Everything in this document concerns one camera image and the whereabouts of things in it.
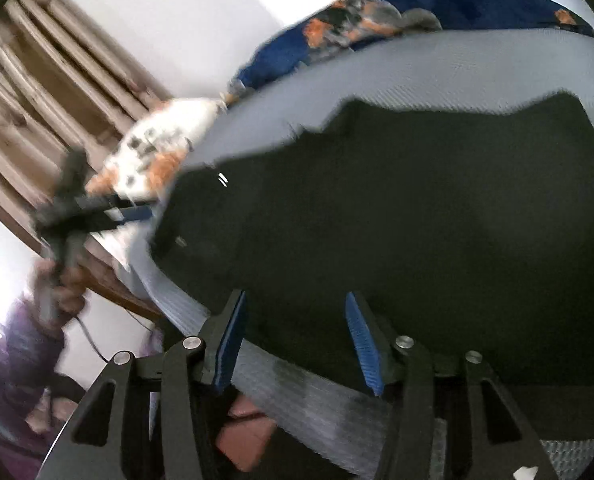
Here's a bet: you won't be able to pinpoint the blue printed blanket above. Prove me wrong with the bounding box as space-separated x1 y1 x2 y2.
226 0 594 107

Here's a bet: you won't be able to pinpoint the grey mesh mattress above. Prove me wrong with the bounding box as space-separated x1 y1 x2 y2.
126 26 594 480

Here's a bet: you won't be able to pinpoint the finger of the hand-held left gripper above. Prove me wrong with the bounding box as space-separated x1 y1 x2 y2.
94 205 156 233
84 194 152 211

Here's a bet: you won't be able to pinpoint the person's left forearm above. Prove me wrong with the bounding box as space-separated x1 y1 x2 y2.
0 297 68 443

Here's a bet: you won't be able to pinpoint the black cable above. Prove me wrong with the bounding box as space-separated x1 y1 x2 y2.
73 309 158 362

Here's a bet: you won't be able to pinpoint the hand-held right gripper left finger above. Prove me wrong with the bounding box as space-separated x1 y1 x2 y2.
37 287 248 480

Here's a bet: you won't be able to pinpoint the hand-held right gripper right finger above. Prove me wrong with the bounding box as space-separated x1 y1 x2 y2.
344 290 560 480

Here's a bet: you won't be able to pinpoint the black pants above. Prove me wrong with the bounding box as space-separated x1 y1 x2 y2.
148 91 594 442

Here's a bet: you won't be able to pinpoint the white orange floral pillow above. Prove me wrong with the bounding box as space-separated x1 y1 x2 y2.
83 96 228 207

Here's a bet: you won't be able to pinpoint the person's left hand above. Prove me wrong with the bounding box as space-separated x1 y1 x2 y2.
28 256 91 332

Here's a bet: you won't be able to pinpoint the wooden slatted headboard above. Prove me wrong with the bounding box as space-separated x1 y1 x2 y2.
0 0 178 322

